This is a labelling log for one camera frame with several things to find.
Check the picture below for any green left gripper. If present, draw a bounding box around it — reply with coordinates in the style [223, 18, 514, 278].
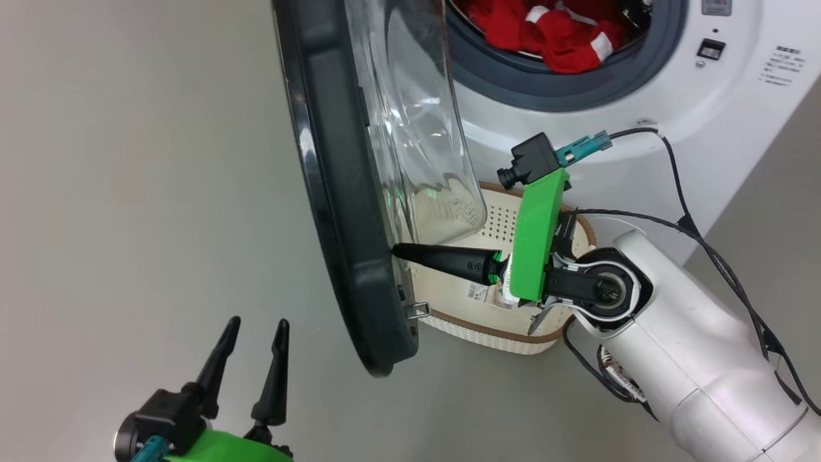
[164, 316, 294, 462]

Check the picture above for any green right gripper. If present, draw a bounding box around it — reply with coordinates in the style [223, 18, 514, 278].
[393, 168, 578, 302]

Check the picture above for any black glass washing machine door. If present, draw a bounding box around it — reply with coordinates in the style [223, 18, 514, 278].
[273, 0, 488, 378]

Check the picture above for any basket product label sticker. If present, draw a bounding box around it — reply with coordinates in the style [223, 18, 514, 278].
[465, 282, 514, 310]

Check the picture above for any cream perforated laundry basket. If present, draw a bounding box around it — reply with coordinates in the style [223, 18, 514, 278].
[410, 182, 597, 355]

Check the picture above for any white front-load washing machine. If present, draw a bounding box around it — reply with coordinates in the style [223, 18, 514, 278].
[443, 0, 821, 248]

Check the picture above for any printed warning label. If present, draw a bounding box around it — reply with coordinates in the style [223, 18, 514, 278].
[760, 45, 808, 87]

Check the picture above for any teal left camera connector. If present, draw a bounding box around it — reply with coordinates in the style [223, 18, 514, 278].
[128, 435, 169, 462]

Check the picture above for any teal camera connector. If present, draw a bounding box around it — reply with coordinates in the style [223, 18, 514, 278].
[555, 130, 612, 166]
[128, 435, 169, 462]

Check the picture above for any teal right camera connector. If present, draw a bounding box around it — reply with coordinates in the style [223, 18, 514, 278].
[555, 130, 612, 166]

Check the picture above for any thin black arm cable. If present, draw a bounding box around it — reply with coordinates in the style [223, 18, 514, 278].
[563, 321, 661, 422]

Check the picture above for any thin black camera cable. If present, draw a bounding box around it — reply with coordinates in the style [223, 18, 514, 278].
[564, 127, 821, 418]

